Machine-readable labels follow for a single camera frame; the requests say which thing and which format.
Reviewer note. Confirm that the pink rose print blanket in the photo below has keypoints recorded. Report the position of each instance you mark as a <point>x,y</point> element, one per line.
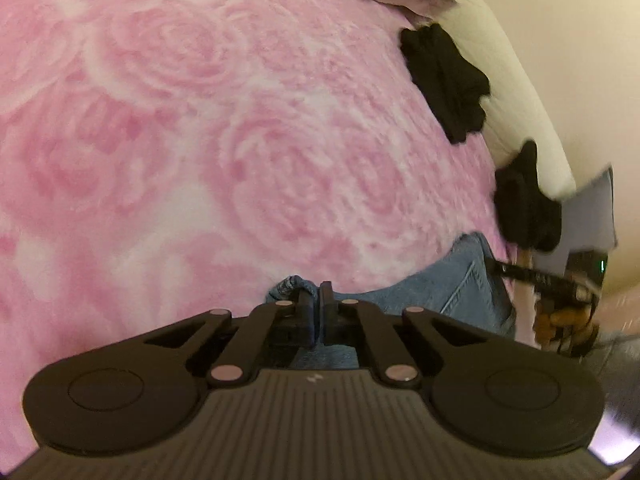
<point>200,135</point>

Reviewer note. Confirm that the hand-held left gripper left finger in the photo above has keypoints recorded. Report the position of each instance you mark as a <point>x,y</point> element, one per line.
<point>305,312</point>

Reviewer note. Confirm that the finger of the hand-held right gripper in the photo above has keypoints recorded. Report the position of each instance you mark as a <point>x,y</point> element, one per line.
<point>530,275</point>

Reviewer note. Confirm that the blue-grey cushion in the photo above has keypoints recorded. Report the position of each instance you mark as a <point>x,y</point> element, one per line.
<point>592,210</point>

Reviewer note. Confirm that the thick black garment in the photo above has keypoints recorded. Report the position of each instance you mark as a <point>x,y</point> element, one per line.
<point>525,205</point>

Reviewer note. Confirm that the thin black garment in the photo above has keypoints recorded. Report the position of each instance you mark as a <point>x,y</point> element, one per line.
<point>445,80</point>

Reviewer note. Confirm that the long cream bolster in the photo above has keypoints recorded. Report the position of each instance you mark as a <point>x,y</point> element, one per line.
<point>505,85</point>

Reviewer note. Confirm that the blue denim jeans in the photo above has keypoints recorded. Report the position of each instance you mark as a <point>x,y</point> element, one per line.
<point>440,295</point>

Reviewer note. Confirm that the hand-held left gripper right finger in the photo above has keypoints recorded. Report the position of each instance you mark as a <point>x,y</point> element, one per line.
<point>327,312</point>

